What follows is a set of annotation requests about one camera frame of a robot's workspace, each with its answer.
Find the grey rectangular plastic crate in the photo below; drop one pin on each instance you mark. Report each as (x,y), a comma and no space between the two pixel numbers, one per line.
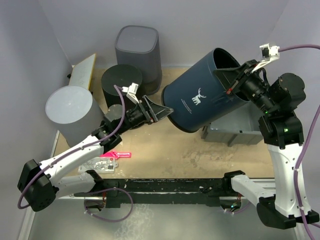
(237,127)

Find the dark blue round bin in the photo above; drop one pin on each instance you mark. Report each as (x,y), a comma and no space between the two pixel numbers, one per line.
(197,97)

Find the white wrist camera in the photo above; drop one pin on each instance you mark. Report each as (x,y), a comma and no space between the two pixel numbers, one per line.
(270,53)
(131,92)

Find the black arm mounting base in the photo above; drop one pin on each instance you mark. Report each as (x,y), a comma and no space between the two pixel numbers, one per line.
(211,192)

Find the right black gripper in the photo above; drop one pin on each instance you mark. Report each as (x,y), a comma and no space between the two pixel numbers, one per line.
(234,79)

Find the small whiteboard yellow edge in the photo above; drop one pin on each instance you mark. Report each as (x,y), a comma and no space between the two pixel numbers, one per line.
(82,72)

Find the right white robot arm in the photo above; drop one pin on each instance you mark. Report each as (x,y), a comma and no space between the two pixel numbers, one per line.
(282,132)

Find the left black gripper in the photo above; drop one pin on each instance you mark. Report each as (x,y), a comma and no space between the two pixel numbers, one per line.
(157,111)

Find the white printed card package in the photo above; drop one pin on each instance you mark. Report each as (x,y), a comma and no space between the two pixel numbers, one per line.
(101,165)

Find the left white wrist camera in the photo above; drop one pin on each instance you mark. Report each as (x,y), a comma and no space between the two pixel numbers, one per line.
(131,92)

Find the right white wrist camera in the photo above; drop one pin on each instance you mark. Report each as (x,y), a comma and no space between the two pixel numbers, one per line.
(270,53)

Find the dark grey mesh basket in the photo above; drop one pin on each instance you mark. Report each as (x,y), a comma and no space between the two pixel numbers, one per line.
(139,46)

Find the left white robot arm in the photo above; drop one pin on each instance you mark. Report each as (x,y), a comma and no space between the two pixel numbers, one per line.
(41,183)

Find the large black round bucket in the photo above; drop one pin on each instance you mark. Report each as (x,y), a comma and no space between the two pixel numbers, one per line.
(122,75)

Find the light grey round bin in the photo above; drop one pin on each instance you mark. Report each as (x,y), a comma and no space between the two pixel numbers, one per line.
(74,112)

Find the pink plastic clip tool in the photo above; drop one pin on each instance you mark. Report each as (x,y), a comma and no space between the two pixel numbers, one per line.
(116,154)

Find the aluminium table frame rail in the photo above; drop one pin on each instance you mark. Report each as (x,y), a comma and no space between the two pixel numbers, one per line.
(169,155)

